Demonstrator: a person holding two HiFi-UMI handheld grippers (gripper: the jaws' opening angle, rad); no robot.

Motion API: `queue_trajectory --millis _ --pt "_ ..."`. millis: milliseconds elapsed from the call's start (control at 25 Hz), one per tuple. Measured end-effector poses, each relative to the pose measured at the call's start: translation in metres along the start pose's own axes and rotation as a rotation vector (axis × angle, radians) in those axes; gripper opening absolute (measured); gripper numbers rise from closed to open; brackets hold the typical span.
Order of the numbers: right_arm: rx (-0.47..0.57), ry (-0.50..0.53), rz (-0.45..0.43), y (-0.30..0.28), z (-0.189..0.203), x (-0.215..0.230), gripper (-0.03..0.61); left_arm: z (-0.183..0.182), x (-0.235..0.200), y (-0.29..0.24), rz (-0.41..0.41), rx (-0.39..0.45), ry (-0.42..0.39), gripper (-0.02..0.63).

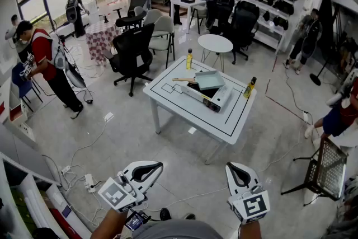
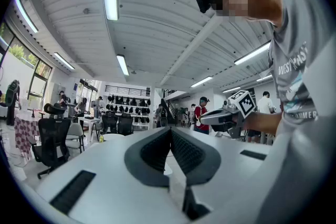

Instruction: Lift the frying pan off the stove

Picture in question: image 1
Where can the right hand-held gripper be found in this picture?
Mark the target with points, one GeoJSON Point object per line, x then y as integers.
{"type": "Point", "coordinates": [251, 205]}

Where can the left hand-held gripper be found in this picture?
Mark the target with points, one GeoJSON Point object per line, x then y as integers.
{"type": "Point", "coordinates": [123, 196]}

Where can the white induction cooktop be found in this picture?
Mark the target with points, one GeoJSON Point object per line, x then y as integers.
{"type": "Point", "coordinates": [221, 99]}

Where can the square light green pan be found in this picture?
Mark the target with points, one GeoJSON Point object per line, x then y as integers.
{"type": "Point", "coordinates": [209, 79]}

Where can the person's left forearm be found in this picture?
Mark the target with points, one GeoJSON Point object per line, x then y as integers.
{"type": "Point", "coordinates": [107, 225]}

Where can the person's right forearm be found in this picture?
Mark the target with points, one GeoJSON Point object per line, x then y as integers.
{"type": "Point", "coordinates": [249, 230]}

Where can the person's black shoe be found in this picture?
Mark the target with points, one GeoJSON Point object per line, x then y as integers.
{"type": "Point", "coordinates": [165, 214]}

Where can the small black screen device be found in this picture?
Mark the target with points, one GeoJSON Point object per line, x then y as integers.
{"type": "Point", "coordinates": [135, 221]}

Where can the white power strip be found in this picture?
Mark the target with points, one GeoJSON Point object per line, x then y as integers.
{"type": "Point", "coordinates": [89, 183]}

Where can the person's grey shirt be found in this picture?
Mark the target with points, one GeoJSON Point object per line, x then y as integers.
{"type": "Point", "coordinates": [179, 230]}

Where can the white floor strip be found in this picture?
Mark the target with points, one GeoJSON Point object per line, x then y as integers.
{"type": "Point", "coordinates": [108, 117]}

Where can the small yellow-label oil bottle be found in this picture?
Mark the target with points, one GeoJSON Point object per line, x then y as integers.
{"type": "Point", "coordinates": [248, 89]}

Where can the black perforated metal chair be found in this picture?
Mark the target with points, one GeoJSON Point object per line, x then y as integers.
{"type": "Point", "coordinates": [330, 170]}

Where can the tall yellow oil bottle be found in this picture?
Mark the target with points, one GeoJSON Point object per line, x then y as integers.
{"type": "Point", "coordinates": [189, 61]}

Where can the white open shelf cabinet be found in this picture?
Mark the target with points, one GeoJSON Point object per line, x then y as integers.
{"type": "Point", "coordinates": [36, 204]}

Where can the black standing fan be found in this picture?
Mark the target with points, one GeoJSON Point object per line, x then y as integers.
{"type": "Point", "coordinates": [315, 79]}

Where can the round white side table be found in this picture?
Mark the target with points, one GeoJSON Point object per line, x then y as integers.
{"type": "Point", "coordinates": [215, 42]}

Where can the grey padded chair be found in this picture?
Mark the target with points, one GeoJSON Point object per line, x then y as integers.
{"type": "Point", "coordinates": [162, 33]}
{"type": "Point", "coordinates": [152, 16]}

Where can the checkered cloth table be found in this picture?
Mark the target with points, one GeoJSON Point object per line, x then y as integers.
{"type": "Point", "coordinates": [100, 36]}

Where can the blue chair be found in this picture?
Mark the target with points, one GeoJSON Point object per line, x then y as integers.
{"type": "Point", "coordinates": [21, 84]}

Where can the white rectangular table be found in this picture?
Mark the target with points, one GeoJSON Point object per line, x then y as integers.
{"type": "Point", "coordinates": [186, 5]}

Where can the white wall shelf unit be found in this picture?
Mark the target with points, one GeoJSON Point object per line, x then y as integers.
{"type": "Point", "coordinates": [268, 32]}

